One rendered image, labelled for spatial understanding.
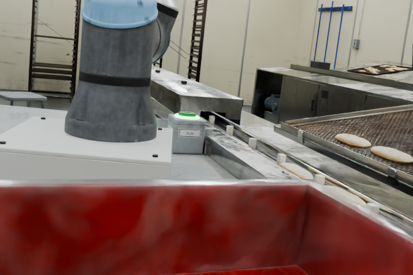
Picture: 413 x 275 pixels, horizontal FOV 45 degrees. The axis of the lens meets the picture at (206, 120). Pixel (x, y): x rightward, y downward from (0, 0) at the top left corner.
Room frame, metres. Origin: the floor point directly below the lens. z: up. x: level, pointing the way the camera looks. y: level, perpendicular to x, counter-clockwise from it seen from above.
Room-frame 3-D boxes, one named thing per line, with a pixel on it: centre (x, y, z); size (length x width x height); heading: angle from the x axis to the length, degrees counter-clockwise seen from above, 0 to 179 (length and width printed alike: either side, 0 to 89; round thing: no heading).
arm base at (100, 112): (0.81, 0.16, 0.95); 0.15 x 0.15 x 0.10
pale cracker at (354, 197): (0.74, -0.22, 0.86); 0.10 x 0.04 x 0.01; 23
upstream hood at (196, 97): (1.92, 0.19, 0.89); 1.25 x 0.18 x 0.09; 19
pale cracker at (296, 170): (0.87, -0.17, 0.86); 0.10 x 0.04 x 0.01; 19
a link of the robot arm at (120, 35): (0.82, 0.16, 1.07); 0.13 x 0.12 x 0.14; 177
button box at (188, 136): (1.09, 0.04, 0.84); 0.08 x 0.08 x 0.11; 19
